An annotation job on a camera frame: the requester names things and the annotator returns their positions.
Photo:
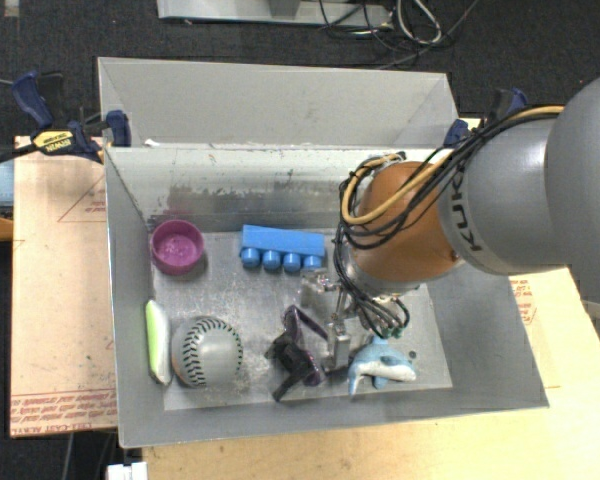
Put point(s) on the blue toy block with pegs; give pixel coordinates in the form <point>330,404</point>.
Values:
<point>280,240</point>

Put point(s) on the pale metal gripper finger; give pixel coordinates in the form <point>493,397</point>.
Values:
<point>314,288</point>
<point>338,349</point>

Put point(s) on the grey metal bin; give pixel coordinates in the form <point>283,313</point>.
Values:
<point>280,108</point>

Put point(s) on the grey baseball with dark stitching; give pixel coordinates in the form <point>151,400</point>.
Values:
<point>207,353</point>

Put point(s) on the purple sunglasses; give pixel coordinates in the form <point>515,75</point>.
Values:
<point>296,360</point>

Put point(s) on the brown cardboard board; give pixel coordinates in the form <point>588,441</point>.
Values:
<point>60,278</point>

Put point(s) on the blue and white toy dolphin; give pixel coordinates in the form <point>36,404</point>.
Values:
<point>380,365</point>

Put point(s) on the purple plastic cup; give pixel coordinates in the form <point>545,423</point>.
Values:
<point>176,248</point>

